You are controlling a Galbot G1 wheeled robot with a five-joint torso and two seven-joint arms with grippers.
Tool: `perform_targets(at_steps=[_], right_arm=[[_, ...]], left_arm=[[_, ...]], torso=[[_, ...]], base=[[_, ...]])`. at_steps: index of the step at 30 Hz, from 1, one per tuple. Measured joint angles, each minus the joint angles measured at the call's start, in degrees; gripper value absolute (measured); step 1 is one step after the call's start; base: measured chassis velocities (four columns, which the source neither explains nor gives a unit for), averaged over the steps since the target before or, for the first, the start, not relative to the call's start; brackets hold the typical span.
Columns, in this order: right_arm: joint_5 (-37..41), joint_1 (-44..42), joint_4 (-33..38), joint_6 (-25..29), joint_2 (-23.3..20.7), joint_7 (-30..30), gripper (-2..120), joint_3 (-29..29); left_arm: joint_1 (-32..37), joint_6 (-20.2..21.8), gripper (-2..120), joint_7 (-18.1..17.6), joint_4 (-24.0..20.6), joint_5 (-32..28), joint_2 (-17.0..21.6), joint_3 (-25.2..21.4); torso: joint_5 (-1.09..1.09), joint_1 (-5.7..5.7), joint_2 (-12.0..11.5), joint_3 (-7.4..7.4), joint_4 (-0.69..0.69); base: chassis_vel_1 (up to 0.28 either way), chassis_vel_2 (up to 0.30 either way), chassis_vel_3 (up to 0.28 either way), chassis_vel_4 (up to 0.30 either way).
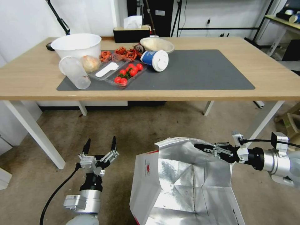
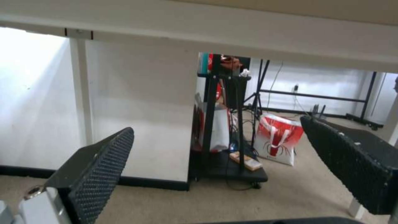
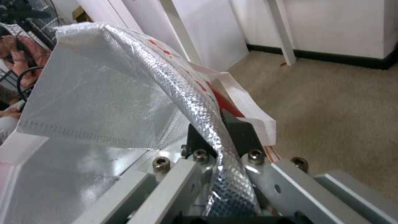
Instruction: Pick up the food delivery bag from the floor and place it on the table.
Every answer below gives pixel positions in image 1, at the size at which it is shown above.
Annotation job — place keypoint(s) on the yellow-top side table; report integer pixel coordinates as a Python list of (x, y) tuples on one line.
[(279, 23)]

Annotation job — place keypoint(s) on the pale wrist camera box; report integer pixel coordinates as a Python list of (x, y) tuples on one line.
[(242, 153), (88, 162)]

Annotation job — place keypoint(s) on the black metal rack frame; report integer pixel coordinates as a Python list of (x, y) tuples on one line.
[(218, 28)]

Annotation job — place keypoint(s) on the black bag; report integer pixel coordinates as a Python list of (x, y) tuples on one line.
[(284, 15)]

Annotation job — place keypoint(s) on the white plastic spoon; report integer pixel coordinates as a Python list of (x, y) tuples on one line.
[(105, 69)]

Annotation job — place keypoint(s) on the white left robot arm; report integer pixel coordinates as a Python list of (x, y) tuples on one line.
[(84, 199)]

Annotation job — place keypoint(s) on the black light stand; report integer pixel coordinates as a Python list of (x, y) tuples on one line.
[(176, 18)]

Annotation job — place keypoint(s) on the lidded takeaway bowl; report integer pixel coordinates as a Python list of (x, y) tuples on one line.
[(157, 44)]

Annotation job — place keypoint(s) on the wrapped pale round food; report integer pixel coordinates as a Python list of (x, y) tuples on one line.
[(90, 63)]

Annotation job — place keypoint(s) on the brown round food scrap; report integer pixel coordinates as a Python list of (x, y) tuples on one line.
[(138, 48)]

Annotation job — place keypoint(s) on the grey table mat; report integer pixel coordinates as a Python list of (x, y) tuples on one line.
[(199, 70)]

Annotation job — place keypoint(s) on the clear plastic cup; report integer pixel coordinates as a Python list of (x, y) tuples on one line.
[(73, 71)]

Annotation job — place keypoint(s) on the blue paper cup white lid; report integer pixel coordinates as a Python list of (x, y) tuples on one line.
[(152, 59)]

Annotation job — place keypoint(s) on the foil-lined white delivery bag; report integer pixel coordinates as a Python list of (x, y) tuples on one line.
[(182, 187)]

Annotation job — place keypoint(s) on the pale paper roll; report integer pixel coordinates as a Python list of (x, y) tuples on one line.
[(293, 18)]

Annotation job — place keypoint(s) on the wooden table white legs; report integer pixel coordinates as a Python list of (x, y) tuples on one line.
[(234, 44)]

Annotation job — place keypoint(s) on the black cabinet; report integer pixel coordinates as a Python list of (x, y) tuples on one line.
[(161, 18)]

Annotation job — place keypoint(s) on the pale wooden stool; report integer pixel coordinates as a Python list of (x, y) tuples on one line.
[(290, 122)]

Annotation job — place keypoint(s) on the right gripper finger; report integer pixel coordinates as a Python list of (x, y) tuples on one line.
[(222, 152), (202, 147)]

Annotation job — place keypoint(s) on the black tissue box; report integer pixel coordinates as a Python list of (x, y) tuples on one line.
[(131, 35)]

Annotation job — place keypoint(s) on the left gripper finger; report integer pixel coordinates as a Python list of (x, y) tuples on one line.
[(87, 146), (114, 145)]

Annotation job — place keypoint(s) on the white tissue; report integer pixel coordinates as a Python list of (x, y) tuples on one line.
[(132, 22)]

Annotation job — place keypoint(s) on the black tripod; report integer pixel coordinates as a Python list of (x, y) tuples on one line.
[(59, 18)]

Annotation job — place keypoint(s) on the small black object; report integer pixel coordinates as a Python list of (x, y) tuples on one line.
[(49, 46)]

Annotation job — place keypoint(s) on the white plastic bucket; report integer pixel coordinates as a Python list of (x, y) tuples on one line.
[(76, 44)]

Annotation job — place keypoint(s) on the clear plastic tomato tray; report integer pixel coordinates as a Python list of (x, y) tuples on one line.
[(138, 76)]

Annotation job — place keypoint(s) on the dark red stick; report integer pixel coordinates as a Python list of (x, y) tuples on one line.
[(150, 16)]

